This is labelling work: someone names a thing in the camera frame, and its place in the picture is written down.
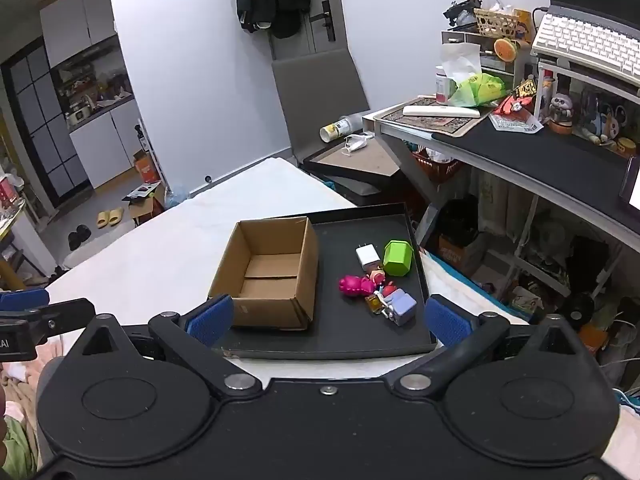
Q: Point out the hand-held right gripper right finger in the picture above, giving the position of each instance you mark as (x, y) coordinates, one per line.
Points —
(447, 320)

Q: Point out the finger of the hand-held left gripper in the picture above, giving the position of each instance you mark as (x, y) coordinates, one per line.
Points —
(22, 298)
(65, 317)

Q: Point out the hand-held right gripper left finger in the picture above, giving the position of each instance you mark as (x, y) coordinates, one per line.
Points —
(210, 317)

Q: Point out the lavender cube box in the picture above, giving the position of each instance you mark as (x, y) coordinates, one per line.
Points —
(403, 306)

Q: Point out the red crab toy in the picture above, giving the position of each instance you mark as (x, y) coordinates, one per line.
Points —
(387, 291)

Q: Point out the brown cardboard box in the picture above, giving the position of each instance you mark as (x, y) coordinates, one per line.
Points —
(280, 305)

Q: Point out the small amber bottle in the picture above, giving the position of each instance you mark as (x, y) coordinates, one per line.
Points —
(374, 304)

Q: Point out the green hexagonal box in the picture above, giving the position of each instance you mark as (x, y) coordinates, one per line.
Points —
(396, 258)

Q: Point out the pink toy figure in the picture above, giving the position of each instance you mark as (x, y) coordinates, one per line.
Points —
(354, 286)

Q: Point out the white charger plug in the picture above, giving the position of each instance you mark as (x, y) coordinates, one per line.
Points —
(368, 256)

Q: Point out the black tray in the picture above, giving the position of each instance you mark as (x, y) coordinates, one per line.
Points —
(345, 332)

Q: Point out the pink cloth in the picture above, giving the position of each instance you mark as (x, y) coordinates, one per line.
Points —
(22, 375)

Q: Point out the black shoe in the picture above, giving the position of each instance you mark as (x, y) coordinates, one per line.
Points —
(75, 241)
(84, 233)

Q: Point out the yellow slipper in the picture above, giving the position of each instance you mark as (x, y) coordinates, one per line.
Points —
(102, 220)
(116, 215)

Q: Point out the wrapped water bottle pack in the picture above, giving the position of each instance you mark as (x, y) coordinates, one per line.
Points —
(176, 196)

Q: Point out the open cardboard floor box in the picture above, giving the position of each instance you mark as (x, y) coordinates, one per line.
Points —
(145, 205)

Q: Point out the red basket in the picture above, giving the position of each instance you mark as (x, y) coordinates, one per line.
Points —
(440, 166)

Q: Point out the grey desk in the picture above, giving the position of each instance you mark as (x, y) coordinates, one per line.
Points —
(525, 180)

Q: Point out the orange box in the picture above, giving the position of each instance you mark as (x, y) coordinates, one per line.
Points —
(146, 167)

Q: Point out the black framed glass door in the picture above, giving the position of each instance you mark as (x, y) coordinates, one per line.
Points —
(45, 125)

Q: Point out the dark side table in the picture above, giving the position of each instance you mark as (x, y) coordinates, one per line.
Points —
(360, 165)

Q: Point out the black desk mat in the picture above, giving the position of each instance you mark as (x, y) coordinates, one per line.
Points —
(550, 160)

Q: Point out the patterned mat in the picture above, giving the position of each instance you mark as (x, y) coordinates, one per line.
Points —
(430, 124)

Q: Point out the white face mask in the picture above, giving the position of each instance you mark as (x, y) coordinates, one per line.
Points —
(356, 142)

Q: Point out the white remote control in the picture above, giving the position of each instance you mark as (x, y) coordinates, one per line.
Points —
(440, 111)

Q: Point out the white yellow can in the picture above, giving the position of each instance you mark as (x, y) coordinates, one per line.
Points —
(337, 129)

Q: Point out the green plastic bag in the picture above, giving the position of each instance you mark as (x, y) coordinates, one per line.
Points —
(477, 90)

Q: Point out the white pill bottle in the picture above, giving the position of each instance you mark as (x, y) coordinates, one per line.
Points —
(441, 87)

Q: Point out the panda figurine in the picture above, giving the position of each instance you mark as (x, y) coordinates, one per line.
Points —
(561, 110)

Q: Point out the grey padded board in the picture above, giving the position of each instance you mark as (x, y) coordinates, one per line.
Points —
(320, 95)

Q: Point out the blue mouse figurine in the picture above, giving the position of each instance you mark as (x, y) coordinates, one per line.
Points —
(605, 125)

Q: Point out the white tissue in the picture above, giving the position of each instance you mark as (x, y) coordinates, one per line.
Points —
(460, 62)

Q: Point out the grey drawer organizer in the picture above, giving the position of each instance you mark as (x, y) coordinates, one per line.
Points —
(500, 67)

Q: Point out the wicker basket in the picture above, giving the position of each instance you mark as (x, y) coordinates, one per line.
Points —
(495, 25)

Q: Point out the white keyboard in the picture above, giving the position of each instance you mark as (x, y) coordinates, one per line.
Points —
(585, 42)

